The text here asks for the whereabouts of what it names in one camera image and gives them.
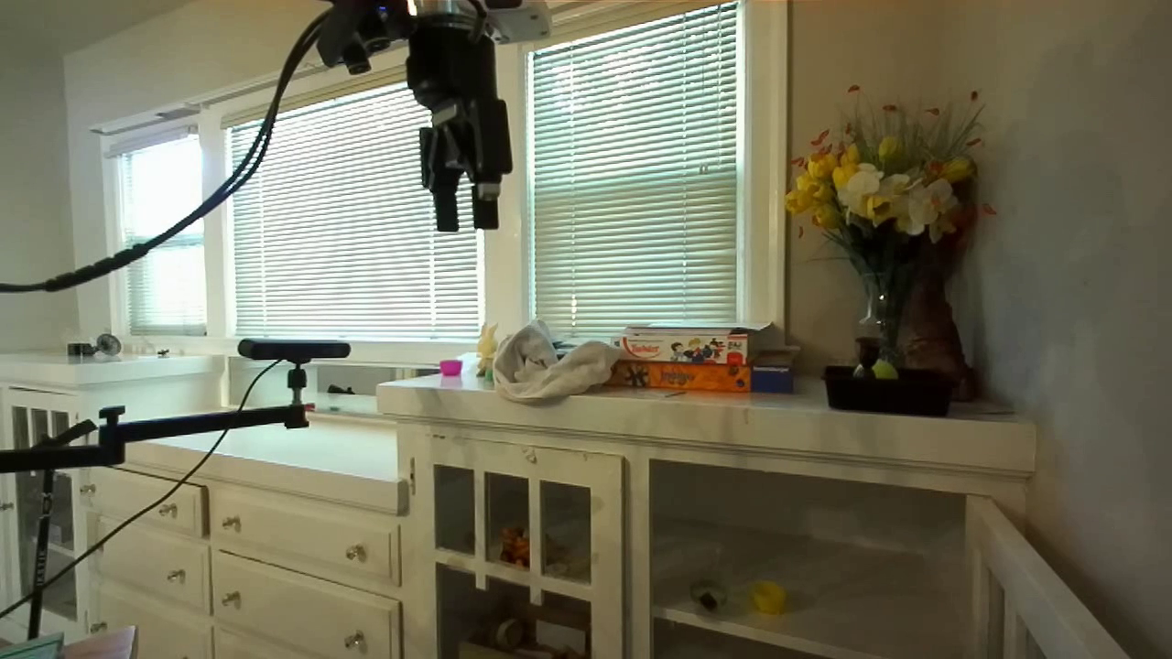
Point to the small pink cup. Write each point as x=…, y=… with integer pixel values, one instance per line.
x=447, y=368

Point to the right window blind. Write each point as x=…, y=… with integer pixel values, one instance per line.
x=636, y=175

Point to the blue book stack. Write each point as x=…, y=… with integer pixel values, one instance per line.
x=772, y=357

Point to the glass flower vase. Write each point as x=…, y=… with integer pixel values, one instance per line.
x=888, y=289

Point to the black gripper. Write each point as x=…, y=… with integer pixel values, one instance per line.
x=452, y=75

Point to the black camera on boom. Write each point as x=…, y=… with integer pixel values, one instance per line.
x=104, y=441

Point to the yellow white flower bouquet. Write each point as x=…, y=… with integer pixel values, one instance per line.
x=892, y=183

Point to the white crumpled cloth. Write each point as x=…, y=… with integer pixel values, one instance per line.
x=531, y=370

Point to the white glass-front cabinet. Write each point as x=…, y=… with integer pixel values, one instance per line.
x=861, y=518

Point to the middle window blind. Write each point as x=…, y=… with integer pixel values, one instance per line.
x=335, y=235

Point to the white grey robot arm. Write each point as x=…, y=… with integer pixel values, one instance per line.
x=357, y=31

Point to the white drawer dresser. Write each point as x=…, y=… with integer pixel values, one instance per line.
x=258, y=546

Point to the window blind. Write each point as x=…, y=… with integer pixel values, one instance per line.
x=636, y=175
x=335, y=235

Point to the orange game box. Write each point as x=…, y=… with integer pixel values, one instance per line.
x=682, y=359

